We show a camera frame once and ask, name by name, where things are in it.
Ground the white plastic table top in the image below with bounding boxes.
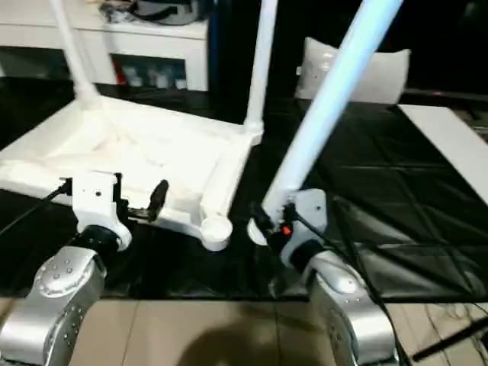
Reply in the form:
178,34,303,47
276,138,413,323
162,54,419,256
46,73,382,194
0,96,265,253

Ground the white plastic table leg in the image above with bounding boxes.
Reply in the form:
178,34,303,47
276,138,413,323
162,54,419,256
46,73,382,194
242,0,279,133
246,0,406,246
50,0,101,111

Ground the black work mat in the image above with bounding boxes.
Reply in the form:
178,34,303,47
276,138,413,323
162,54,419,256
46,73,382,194
0,75,488,304

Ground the white sideboard cabinet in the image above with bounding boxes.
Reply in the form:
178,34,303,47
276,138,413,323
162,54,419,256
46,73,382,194
0,0,210,92

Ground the grey cushion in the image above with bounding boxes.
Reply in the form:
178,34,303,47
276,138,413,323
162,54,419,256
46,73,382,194
294,36,413,104

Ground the black tangled clutter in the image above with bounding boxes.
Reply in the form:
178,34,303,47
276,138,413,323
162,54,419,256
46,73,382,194
105,6,135,23

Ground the white flat board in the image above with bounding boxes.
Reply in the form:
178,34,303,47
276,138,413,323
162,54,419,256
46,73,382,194
397,104,488,215

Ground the black floor stand foot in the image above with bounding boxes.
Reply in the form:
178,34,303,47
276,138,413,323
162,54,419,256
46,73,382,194
413,315,488,362

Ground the black television with red logo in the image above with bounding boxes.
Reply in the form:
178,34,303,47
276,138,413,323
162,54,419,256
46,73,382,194
403,88,488,101

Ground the black sofa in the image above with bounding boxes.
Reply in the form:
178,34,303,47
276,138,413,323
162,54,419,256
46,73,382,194
207,0,488,104

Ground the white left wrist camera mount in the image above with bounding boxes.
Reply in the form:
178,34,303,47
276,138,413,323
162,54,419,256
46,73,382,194
69,170,133,253

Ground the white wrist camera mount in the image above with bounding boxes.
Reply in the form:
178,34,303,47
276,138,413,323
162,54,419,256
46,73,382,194
69,170,133,253
279,188,329,271

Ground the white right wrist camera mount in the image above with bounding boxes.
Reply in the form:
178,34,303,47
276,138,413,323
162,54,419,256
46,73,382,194
279,188,329,271

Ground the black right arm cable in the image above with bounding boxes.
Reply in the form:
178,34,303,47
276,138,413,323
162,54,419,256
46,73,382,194
292,212,406,366

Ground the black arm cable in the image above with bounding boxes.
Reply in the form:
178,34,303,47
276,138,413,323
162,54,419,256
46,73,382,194
292,212,406,366
0,181,74,236

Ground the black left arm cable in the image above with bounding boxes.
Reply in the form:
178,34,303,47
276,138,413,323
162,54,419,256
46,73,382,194
0,181,74,236

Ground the grey helmet with black strap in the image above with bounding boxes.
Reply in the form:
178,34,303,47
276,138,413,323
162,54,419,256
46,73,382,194
134,0,210,27

